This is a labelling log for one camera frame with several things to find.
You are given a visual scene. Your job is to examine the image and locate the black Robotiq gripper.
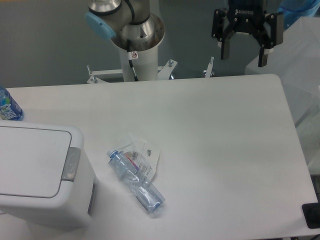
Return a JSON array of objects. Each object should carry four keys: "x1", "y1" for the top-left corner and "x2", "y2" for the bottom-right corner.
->
[{"x1": 211, "y1": 0, "x2": 284, "y2": 67}]

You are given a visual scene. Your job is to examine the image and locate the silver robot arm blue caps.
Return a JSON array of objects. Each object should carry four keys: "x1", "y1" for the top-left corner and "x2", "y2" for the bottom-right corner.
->
[{"x1": 85, "y1": 0, "x2": 284, "y2": 67}]

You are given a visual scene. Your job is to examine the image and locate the grey trash can push button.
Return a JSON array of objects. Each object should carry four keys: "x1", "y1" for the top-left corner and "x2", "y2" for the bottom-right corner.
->
[{"x1": 61, "y1": 147, "x2": 81, "y2": 182}]

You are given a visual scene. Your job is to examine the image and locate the white trash can body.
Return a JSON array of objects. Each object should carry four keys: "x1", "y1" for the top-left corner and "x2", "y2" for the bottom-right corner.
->
[{"x1": 0, "y1": 120, "x2": 98, "y2": 228}]

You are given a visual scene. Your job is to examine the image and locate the white trash can lid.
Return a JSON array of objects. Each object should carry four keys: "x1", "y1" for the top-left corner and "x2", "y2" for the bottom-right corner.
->
[{"x1": 0, "y1": 126, "x2": 72, "y2": 198}]

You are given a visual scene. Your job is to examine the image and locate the blue translucent water jug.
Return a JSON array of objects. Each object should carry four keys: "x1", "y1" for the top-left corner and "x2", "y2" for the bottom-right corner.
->
[{"x1": 277, "y1": 0, "x2": 320, "y2": 29}]

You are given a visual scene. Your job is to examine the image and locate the clear plastic packaging bag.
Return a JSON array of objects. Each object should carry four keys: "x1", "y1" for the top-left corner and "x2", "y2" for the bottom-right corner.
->
[{"x1": 117, "y1": 132, "x2": 161, "y2": 180}]

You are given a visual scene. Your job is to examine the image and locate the empty clear plastic bottle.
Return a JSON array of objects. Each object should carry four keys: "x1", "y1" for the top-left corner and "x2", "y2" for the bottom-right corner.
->
[{"x1": 107, "y1": 150, "x2": 165, "y2": 214}]

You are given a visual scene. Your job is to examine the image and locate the black device at table edge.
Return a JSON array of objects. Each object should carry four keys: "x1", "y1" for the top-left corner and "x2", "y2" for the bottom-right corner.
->
[{"x1": 302, "y1": 202, "x2": 320, "y2": 229}]

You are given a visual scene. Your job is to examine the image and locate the blue labelled water bottle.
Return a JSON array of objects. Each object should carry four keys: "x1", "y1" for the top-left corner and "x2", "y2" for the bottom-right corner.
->
[{"x1": 0, "y1": 86, "x2": 24, "y2": 121}]

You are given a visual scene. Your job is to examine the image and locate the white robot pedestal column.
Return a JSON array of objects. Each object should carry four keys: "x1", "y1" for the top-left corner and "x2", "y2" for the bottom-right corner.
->
[{"x1": 118, "y1": 40, "x2": 158, "y2": 82}]

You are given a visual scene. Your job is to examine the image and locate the black cable on pedestal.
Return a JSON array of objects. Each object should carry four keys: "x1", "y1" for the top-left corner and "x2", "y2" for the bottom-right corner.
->
[{"x1": 125, "y1": 38, "x2": 139, "y2": 82}]

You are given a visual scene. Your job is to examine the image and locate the white pedestal base frame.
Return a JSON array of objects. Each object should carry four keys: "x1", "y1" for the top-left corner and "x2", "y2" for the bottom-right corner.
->
[{"x1": 86, "y1": 56, "x2": 216, "y2": 85}]

